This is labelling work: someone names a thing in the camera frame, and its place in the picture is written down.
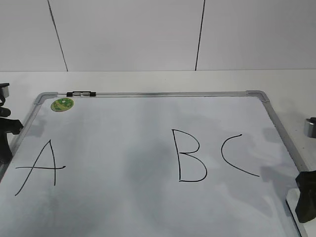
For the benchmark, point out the round green magnet sticker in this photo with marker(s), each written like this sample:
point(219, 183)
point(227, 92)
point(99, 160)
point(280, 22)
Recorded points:
point(62, 105)

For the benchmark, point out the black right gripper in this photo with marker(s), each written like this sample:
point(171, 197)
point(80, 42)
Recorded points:
point(306, 206)

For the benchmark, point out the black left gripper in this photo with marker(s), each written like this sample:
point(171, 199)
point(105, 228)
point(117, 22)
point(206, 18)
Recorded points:
point(13, 126)

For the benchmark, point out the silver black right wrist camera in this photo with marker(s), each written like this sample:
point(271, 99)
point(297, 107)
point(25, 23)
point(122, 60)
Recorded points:
point(310, 127)

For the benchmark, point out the white board with grey frame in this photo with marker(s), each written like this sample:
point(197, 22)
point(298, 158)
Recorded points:
point(151, 165)

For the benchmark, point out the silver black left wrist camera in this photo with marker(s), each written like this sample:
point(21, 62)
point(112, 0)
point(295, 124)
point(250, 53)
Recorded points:
point(4, 92)

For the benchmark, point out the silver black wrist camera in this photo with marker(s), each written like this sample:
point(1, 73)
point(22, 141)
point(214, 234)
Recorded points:
point(4, 92)
point(310, 127)

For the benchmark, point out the white rectangular board eraser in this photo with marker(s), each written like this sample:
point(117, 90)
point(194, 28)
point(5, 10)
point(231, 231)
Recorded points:
point(307, 229)

